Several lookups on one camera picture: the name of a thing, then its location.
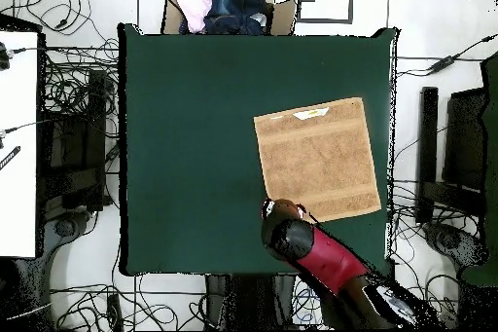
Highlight green fabric sheet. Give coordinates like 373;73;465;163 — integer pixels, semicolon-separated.
461;51;498;287

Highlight brown cardboard box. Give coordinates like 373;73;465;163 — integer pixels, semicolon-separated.
160;0;299;36

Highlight tan terry towel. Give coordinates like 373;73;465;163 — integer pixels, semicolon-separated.
253;96;382;224

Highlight black upright bar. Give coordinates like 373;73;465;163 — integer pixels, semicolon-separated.
416;86;440;225

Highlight blue jeans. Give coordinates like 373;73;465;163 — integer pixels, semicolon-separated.
203;0;271;36

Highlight black equipment rack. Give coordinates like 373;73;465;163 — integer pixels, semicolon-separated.
38;68;108;212

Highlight pink garment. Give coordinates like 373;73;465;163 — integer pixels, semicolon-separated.
168;0;214;34

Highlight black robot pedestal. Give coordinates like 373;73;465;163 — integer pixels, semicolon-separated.
203;273;297;331

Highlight white table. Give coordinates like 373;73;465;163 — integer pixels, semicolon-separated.
0;29;40;259

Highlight black power adapter with cable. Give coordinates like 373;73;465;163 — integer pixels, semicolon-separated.
396;33;498;77

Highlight black power strip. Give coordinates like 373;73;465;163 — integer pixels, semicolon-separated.
106;292;125;332

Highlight black cable bundle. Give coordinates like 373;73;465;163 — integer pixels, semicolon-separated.
38;35;120;123
388;179;483;271

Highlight dark green table cloth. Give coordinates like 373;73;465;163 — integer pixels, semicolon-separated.
118;22;400;277

